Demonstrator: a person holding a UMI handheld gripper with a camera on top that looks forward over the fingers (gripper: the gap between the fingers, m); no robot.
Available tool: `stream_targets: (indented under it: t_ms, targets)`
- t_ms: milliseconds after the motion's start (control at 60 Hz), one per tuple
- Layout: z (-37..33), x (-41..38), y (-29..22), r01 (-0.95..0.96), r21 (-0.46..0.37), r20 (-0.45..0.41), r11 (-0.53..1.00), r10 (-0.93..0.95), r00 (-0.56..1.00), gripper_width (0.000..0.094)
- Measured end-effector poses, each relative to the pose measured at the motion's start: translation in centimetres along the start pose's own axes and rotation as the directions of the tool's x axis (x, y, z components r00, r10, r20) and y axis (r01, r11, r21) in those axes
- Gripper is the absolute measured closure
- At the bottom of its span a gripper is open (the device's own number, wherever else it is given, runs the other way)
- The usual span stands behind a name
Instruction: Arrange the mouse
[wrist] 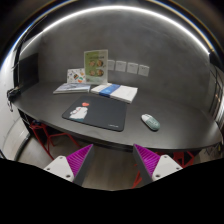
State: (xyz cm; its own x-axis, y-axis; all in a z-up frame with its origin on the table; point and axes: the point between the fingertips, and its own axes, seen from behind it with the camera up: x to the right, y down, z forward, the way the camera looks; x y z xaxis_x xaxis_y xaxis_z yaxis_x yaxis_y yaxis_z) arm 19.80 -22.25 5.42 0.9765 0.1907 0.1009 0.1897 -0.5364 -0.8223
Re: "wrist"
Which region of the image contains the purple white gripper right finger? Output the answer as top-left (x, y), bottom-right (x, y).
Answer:
top-left (133, 144), bottom-right (182, 185)

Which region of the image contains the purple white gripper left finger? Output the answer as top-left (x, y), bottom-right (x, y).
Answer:
top-left (44, 144), bottom-right (94, 186)

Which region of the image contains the white green computer mouse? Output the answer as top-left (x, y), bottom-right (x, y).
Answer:
top-left (141, 114), bottom-right (160, 131)

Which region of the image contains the black mouse pad with cartoon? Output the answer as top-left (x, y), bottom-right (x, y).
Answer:
top-left (62, 96), bottom-right (127, 132)

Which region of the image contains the white book with blue band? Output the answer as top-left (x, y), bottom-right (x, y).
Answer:
top-left (91, 83), bottom-right (138, 103)

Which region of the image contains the grey blue magazine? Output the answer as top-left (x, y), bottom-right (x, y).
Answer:
top-left (53, 83), bottom-right (90, 94)

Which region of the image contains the small colourful standing card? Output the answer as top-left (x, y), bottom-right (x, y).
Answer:
top-left (67, 68), bottom-right (86, 83)

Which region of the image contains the green standing menu card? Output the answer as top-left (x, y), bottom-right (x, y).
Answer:
top-left (84, 49), bottom-right (108, 85)

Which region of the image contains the red chair frame left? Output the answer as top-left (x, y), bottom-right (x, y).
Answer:
top-left (30, 121), bottom-right (79, 159)

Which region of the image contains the white wall socket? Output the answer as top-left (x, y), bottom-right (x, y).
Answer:
top-left (115, 61), bottom-right (127, 72)
top-left (108, 60), bottom-right (115, 71)
top-left (127, 62), bottom-right (138, 74)
top-left (138, 65), bottom-right (149, 76)

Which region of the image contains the black cable clamp at table edge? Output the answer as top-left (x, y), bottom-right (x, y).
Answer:
top-left (7, 87), bottom-right (20, 111)

